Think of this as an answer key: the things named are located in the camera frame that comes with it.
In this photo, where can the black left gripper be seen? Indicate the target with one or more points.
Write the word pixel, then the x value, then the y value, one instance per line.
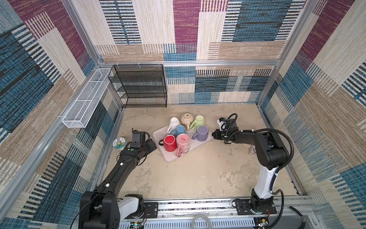
pixel 152 146

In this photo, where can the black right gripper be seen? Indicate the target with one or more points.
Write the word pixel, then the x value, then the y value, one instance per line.
pixel 217 134

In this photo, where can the pink patterned mug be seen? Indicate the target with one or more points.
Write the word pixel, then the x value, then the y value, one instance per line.
pixel 183 144

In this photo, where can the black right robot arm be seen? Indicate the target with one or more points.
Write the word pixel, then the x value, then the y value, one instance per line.
pixel 274 151

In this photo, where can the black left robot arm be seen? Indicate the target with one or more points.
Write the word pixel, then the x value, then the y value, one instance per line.
pixel 100 209

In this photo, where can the purple mug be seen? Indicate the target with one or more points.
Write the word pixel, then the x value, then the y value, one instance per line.
pixel 201 133

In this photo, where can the red mug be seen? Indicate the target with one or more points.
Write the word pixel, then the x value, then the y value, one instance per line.
pixel 169 143

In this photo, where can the green mug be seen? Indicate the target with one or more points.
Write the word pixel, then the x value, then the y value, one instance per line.
pixel 198 121

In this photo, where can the white mug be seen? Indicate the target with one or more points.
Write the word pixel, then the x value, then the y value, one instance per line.
pixel 173 124

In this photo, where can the blue polka dot mug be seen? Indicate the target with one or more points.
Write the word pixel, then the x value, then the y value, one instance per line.
pixel 179 130

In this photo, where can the white plastic tray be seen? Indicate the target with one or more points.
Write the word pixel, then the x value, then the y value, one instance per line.
pixel 159 134

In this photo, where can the small labelled jar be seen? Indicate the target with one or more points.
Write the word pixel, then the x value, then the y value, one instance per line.
pixel 119 143

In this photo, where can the beige ceramic teapot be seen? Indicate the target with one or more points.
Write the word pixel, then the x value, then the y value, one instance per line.
pixel 186 120

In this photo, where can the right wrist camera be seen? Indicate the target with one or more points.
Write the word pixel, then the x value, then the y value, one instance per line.
pixel 224 124

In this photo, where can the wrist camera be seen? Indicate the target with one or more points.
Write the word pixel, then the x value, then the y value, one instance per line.
pixel 224 124
pixel 138 139

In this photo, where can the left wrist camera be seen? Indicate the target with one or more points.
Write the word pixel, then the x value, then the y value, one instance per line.
pixel 138 139

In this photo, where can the black wire mesh shelf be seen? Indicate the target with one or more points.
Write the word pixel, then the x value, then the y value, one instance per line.
pixel 140 85

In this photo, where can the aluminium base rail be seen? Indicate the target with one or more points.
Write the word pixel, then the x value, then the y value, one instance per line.
pixel 221 213

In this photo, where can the white wire mesh basket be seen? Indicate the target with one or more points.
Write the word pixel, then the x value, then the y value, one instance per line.
pixel 81 111

